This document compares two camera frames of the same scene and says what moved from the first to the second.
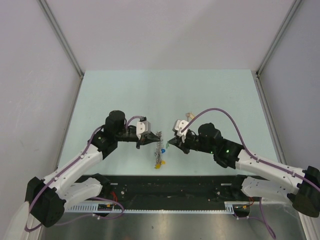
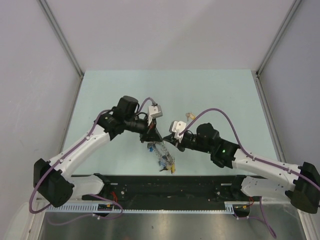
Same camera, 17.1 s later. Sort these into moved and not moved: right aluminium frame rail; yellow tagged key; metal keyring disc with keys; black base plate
Moved: metal keyring disc with keys
Not moved: black base plate; yellow tagged key; right aluminium frame rail
